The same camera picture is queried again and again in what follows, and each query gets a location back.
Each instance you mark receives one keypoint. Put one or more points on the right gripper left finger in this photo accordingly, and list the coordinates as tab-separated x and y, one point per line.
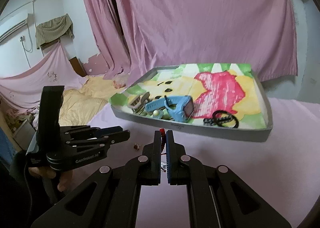
110	196

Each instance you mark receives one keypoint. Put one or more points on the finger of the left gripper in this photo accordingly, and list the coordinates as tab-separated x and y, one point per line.
104	142
86	132

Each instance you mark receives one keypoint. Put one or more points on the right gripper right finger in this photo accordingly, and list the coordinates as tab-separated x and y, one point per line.
217	197

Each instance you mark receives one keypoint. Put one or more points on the grey hair claw clip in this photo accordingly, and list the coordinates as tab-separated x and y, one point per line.
137	104

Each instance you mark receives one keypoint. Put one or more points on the black beaded hair clip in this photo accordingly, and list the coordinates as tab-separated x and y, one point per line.
217	121

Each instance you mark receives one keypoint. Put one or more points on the light blue smart watch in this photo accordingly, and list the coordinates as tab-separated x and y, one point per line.
180	108

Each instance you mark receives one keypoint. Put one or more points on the person's left hand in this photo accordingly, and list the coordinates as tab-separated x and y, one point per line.
65	178

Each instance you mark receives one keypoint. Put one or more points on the yellow bed blanket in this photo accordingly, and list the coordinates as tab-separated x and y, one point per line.
80	106

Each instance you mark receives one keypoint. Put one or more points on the pink bed sheet drape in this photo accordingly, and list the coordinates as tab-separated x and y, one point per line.
23	92

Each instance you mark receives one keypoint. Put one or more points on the crumpled plastic bag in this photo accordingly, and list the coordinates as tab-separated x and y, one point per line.
120	81

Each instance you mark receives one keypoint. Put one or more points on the grey shallow tray box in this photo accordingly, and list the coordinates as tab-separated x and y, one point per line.
190	127

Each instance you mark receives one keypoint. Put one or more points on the olive green hanging cloth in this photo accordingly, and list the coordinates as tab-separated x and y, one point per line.
53	29

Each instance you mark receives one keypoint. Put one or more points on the colourful floral cloth liner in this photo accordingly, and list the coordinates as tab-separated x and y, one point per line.
212	90

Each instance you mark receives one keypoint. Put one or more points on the white air conditioner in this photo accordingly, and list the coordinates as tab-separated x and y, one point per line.
13	24

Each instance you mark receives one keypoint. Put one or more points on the pink satin curtain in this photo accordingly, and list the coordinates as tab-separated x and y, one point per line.
137	35

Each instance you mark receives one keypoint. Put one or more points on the black left camera box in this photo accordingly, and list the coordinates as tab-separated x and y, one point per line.
48	132

